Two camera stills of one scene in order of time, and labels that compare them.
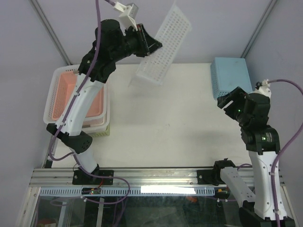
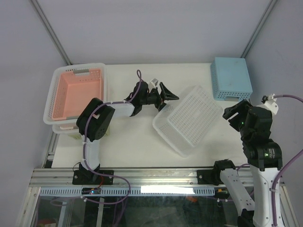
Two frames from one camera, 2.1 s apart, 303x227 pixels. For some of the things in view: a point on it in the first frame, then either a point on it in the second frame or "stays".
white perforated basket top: (172, 35) → (188, 120)
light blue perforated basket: (228, 73) stays
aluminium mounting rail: (63, 177) stays
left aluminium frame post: (36, 5) stays
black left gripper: (144, 38) → (165, 95)
